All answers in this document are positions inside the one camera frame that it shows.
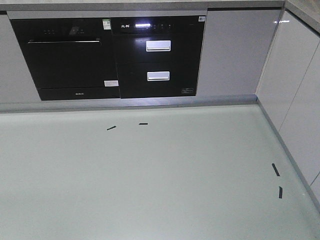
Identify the black drawer sterilizer cabinet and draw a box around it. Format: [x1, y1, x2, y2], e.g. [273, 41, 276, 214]
[111, 15, 206, 99]

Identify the green energy label sticker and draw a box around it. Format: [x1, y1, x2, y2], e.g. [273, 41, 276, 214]
[102, 18, 112, 30]

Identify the black tape strip right upper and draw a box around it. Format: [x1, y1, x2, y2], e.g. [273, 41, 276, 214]
[271, 163, 281, 177]

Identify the white side cabinet door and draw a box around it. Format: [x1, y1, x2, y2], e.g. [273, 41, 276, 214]
[256, 11, 320, 187]

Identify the black tape strip right lower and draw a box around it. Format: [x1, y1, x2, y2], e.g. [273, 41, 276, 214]
[278, 186, 283, 199]

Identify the lower silver drawer handle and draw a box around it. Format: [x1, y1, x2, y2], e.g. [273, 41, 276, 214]
[147, 71, 170, 82]

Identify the silver drawer handle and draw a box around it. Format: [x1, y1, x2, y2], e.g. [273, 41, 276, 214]
[147, 71, 170, 82]
[145, 40, 171, 52]

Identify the upper silver drawer handle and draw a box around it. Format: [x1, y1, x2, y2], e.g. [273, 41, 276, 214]
[145, 40, 171, 52]

